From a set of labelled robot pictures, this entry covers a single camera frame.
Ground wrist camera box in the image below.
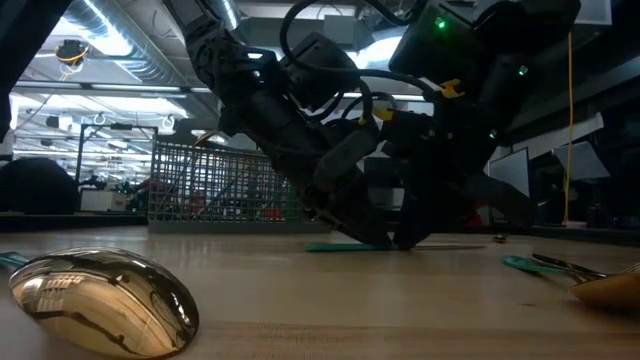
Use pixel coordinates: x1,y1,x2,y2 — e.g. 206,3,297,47
279,32,362,112
388,0,484,76

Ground tilted white panel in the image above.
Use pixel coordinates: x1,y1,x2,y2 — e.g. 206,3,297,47
551,140,612,181

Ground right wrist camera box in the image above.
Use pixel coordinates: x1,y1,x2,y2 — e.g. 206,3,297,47
388,0,484,76

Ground black metal gantry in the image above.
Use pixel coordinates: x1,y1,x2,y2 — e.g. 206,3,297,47
74,122,159,187

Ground gold fork green handle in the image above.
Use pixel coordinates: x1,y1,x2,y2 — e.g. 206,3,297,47
604,262,640,281

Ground long ceiling light strip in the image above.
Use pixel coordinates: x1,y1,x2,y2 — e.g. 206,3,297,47
12,82,221,100

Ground yellow hanging cable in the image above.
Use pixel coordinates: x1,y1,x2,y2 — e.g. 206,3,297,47
563,29,574,226

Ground gold spoon green handle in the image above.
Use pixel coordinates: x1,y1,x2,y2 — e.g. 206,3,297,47
0,246,200,360
192,129,221,147
501,255,640,312

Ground white box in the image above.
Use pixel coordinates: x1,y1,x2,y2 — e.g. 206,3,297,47
79,188,129,212

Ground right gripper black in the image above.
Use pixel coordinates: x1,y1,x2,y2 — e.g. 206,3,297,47
382,74,539,251

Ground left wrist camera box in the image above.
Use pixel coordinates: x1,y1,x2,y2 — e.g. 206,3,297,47
279,32,362,112

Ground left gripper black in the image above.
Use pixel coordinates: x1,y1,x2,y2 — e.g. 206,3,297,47
219,87,394,250

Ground person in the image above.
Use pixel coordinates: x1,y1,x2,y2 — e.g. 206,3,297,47
0,157,79,216

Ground grey mesh cutlery caddy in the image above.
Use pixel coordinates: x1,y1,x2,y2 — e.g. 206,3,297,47
147,130,334,235

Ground white whiteboard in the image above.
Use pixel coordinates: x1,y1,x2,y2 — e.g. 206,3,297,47
487,147,531,201

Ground black ceiling cable reel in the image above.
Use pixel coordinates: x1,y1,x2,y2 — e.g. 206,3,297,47
54,38,90,66

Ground silver ventilation duct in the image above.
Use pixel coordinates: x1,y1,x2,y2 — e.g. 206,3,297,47
64,0,241,89

